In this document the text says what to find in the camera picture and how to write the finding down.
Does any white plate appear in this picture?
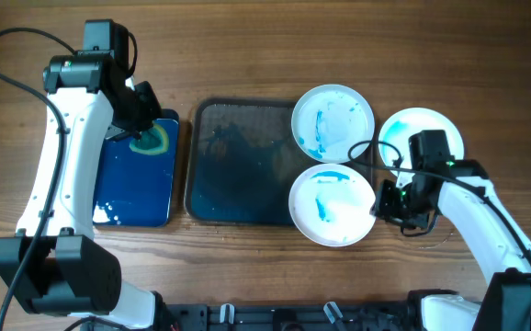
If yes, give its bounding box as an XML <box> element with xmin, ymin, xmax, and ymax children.
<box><xmin>288</xmin><ymin>164</ymin><xmax>376</xmax><ymax>247</ymax></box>
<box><xmin>291</xmin><ymin>85</ymin><xmax>375</xmax><ymax>164</ymax></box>
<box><xmin>378</xmin><ymin>108</ymin><xmax>465</xmax><ymax>169</ymax></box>

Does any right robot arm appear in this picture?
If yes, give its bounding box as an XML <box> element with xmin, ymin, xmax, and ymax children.
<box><xmin>371</xmin><ymin>130</ymin><xmax>531</xmax><ymax>330</ymax></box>

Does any dark brown serving tray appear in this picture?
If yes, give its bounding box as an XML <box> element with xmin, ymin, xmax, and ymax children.
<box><xmin>184</xmin><ymin>97</ymin><xmax>318</xmax><ymax>226</ymax></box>

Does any black water tray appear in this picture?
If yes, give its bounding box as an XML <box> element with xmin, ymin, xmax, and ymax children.
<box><xmin>93</xmin><ymin>109</ymin><xmax>179</xmax><ymax>227</ymax></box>

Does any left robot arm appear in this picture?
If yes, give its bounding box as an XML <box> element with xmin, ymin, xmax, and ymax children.
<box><xmin>0</xmin><ymin>19</ymin><xmax>177</xmax><ymax>330</ymax></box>

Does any green yellow sponge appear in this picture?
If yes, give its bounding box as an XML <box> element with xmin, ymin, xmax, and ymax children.
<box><xmin>129</xmin><ymin>123</ymin><xmax>169</xmax><ymax>155</ymax></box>

